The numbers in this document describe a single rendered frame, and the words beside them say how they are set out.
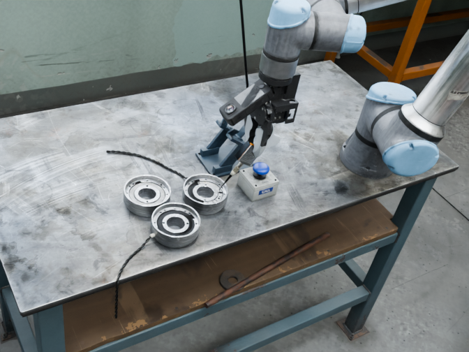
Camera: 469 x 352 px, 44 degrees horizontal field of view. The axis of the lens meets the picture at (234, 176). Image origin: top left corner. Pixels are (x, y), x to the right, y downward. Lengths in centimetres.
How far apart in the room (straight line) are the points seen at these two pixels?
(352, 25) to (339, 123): 59
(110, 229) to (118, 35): 180
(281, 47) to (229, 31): 212
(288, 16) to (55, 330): 78
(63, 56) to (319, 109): 151
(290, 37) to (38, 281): 67
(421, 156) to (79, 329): 87
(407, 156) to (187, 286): 63
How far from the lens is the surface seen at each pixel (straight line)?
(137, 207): 128
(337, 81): 194
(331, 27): 117
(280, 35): 114
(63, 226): 129
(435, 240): 273
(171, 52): 315
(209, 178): 137
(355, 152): 154
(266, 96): 121
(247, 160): 132
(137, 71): 311
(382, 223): 183
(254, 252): 161
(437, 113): 135
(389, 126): 140
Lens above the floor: 172
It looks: 40 degrees down
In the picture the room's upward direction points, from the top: 11 degrees clockwise
